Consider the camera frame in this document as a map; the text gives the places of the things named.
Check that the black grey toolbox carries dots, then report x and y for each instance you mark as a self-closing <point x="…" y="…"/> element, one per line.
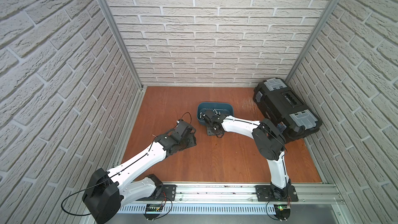
<point x="288" y="112"/>

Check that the right green circuit board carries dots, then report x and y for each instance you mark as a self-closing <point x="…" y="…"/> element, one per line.
<point x="282" y="212"/>

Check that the teal plastic storage box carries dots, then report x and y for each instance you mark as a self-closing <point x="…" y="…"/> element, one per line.
<point x="216" y="107"/>

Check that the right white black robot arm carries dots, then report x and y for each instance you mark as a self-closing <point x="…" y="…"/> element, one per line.
<point x="269" y="142"/>

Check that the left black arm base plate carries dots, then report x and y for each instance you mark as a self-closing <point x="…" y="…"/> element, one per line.
<point x="167" y="191"/>

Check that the green circuit board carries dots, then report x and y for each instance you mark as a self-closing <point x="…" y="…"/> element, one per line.
<point x="153" y="211"/>
<point x="282" y="212"/>

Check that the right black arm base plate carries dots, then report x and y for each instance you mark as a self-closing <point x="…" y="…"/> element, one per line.
<point x="270" y="193"/>

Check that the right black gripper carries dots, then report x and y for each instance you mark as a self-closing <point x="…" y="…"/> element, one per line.
<point x="209" y="132"/>

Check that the aluminium front rail frame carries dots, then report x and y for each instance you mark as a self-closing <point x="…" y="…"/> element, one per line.
<point x="241" y="199"/>

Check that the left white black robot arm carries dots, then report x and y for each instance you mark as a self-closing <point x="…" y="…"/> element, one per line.
<point x="108" y="191"/>

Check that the left green circuit board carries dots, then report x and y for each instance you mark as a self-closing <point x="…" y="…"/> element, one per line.
<point x="153" y="211"/>

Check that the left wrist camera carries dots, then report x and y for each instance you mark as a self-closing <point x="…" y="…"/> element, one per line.
<point x="182" y="130"/>

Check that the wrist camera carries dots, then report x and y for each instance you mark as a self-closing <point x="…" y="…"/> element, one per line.
<point x="209" y="116"/>
<point x="182" y="130"/>

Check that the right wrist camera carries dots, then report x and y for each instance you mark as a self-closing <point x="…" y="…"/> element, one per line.
<point x="209" y="116"/>

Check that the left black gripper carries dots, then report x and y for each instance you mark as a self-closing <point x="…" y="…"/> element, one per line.
<point x="187" y="140"/>

